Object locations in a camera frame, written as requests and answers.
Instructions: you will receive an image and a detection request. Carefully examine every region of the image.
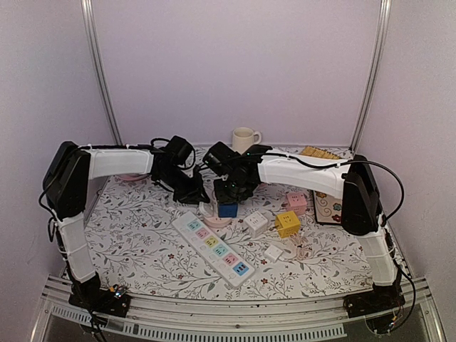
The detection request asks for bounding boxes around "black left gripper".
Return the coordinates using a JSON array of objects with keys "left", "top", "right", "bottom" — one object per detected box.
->
[{"left": 157, "top": 166, "right": 210, "bottom": 204}]

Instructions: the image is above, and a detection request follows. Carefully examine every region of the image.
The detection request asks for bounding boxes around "dark blue cube socket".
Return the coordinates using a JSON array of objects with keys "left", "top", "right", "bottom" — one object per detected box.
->
[{"left": 217, "top": 203, "right": 238, "bottom": 218}]

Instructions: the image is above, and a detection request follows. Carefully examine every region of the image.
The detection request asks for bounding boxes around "white tiger cube socket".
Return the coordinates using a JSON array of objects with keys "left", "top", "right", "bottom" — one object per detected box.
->
[{"left": 244, "top": 211, "right": 269, "bottom": 238}]

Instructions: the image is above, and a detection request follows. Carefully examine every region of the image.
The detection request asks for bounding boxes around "pink cube socket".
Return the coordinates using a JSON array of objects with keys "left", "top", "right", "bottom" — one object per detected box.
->
[{"left": 286, "top": 192, "right": 307, "bottom": 216}]

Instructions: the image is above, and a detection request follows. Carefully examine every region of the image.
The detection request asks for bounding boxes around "yellow cube socket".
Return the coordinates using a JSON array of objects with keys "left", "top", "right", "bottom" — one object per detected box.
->
[{"left": 274, "top": 211, "right": 301, "bottom": 239}]

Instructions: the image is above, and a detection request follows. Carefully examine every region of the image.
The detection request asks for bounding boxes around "white multicolour power strip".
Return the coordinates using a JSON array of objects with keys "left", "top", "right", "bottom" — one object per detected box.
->
[{"left": 171, "top": 212, "right": 256, "bottom": 288}]

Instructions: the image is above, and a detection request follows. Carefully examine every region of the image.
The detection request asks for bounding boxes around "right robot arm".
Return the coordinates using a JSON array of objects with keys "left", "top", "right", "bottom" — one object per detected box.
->
[{"left": 203, "top": 142, "right": 401, "bottom": 311}]

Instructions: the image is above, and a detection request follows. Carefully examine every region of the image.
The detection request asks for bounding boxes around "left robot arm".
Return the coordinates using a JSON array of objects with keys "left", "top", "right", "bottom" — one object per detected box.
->
[{"left": 38, "top": 136, "right": 210, "bottom": 309}]

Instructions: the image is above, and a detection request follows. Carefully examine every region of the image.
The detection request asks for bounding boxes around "round pink socket base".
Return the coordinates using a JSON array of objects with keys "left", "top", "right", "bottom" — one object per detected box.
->
[{"left": 203, "top": 214, "right": 232, "bottom": 229}]

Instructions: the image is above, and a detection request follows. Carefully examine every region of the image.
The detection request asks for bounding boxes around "white ceramic mug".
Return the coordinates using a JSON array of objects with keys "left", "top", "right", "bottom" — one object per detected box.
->
[{"left": 232, "top": 127, "right": 262, "bottom": 154}]

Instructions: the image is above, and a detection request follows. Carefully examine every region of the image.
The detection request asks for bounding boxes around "white flat charger adapter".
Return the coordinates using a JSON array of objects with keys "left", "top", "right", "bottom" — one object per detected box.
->
[{"left": 264, "top": 244, "right": 284, "bottom": 263}]

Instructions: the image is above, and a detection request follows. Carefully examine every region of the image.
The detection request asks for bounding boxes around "woven bamboo tray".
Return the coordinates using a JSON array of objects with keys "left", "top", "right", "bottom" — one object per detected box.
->
[{"left": 300, "top": 146, "right": 340, "bottom": 160}]

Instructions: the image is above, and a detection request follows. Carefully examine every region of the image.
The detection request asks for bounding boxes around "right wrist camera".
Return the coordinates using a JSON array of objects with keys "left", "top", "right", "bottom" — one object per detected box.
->
[{"left": 202, "top": 142, "right": 240, "bottom": 176}]

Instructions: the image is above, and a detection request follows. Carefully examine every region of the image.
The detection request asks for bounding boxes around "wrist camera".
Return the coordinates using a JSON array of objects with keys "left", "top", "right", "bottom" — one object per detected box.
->
[
  {"left": 202, "top": 142, "right": 240, "bottom": 176},
  {"left": 165, "top": 135, "right": 196, "bottom": 170}
]

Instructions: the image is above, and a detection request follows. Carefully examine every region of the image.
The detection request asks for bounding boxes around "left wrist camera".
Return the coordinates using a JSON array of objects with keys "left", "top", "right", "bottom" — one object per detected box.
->
[{"left": 165, "top": 135, "right": 196, "bottom": 170}]

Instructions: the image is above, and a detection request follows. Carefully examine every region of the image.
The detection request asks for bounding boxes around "pink bundled charger cable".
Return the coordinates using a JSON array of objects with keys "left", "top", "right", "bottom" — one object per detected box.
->
[{"left": 288, "top": 233, "right": 316, "bottom": 263}]

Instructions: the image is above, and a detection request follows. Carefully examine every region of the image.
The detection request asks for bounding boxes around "aluminium front rail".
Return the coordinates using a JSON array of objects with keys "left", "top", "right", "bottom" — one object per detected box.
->
[{"left": 31, "top": 276, "right": 446, "bottom": 342}]

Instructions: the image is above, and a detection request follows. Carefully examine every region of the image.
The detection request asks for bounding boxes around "aluminium corner post left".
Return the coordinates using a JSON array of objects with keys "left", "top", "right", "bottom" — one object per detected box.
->
[{"left": 81, "top": 0, "right": 123, "bottom": 145}]

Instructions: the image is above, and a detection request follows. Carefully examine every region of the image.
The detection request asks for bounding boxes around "aluminium corner post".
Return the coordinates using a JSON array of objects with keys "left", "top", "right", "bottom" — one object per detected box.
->
[
  {"left": 350, "top": 0, "right": 392, "bottom": 152},
  {"left": 81, "top": 0, "right": 123, "bottom": 145}
]

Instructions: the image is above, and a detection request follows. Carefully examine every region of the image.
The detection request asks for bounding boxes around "aluminium corner post right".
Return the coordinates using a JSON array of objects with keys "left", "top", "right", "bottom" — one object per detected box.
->
[{"left": 350, "top": 0, "right": 392, "bottom": 152}]

